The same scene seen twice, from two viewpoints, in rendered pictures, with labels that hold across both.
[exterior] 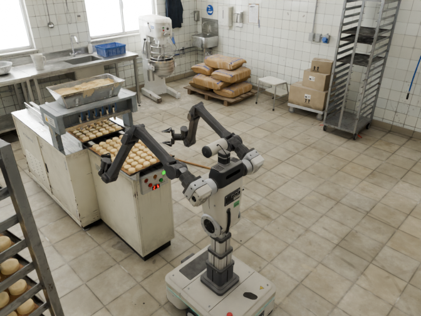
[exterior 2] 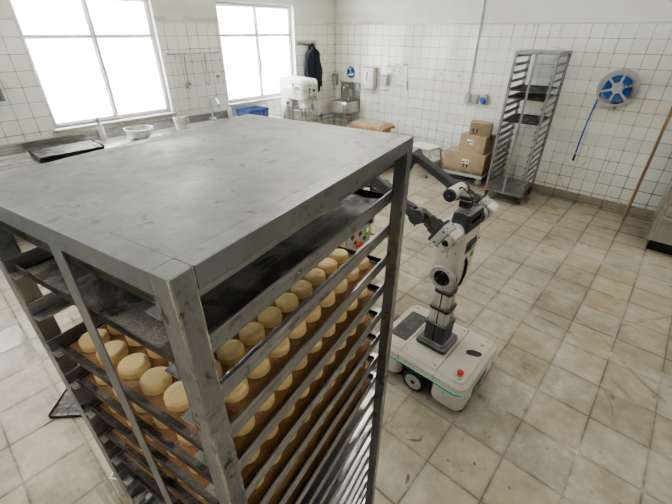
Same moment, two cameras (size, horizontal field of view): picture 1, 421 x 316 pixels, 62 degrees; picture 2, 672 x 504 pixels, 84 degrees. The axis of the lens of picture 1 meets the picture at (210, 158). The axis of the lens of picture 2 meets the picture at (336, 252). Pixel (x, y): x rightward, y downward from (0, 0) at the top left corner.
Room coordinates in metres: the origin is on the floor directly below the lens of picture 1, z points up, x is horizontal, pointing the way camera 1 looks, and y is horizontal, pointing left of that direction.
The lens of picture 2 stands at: (-0.05, 0.71, 2.02)
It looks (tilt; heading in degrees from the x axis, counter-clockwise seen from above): 31 degrees down; 357
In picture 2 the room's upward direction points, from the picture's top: straight up
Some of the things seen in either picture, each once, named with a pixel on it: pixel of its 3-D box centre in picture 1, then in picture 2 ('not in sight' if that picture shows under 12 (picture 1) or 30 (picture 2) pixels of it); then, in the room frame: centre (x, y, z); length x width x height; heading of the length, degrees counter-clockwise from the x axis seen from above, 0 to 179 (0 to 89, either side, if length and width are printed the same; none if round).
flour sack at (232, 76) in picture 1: (232, 73); not in sight; (6.15, -0.39, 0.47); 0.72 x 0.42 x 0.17; 140
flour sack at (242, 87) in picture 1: (233, 88); not in sight; (6.16, -0.42, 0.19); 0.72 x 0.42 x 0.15; 139
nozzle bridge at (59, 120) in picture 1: (92, 118); not in sight; (2.84, 1.03, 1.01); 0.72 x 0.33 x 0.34; 134
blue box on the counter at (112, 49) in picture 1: (111, 49); (253, 113); (5.82, 1.61, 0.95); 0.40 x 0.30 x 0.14; 138
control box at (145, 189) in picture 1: (154, 180); (358, 238); (2.21, 0.42, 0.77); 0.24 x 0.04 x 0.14; 134
